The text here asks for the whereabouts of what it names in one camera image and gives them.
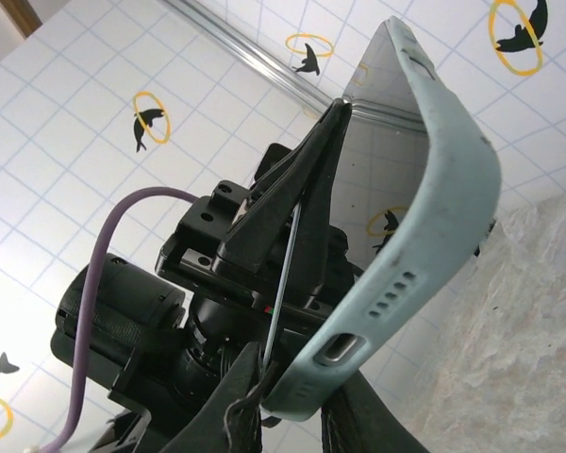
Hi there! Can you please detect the black smartphone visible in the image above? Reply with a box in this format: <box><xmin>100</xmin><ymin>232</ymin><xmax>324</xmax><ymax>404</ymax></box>
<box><xmin>262</xmin><ymin>21</ymin><xmax>430</xmax><ymax>374</ymax></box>

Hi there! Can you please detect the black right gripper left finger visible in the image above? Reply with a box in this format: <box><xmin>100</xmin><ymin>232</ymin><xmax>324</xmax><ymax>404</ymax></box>
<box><xmin>162</xmin><ymin>340</ymin><xmax>266</xmax><ymax>453</ymax></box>

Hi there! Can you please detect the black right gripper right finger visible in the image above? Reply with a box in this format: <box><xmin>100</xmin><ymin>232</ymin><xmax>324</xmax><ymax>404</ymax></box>
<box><xmin>319</xmin><ymin>371</ymin><xmax>431</xmax><ymax>453</ymax></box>

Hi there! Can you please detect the aluminium corner post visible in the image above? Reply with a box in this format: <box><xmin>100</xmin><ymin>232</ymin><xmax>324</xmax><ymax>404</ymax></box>
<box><xmin>162</xmin><ymin>0</ymin><xmax>334</xmax><ymax>119</ymax></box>

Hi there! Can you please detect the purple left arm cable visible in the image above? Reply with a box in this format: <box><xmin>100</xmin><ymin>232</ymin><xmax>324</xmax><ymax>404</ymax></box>
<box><xmin>30</xmin><ymin>186</ymin><xmax>197</xmax><ymax>453</ymax></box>

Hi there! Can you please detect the light blue phone case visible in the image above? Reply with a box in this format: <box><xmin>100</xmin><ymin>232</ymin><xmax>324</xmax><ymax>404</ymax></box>
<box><xmin>261</xmin><ymin>16</ymin><xmax>504</xmax><ymax>422</ymax></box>

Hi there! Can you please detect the brown wooden panel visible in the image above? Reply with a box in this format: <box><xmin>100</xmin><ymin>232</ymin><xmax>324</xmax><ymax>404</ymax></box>
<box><xmin>7</xmin><ymin>0</ymin><xmax>44</xmax><ymax>40</ymax></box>

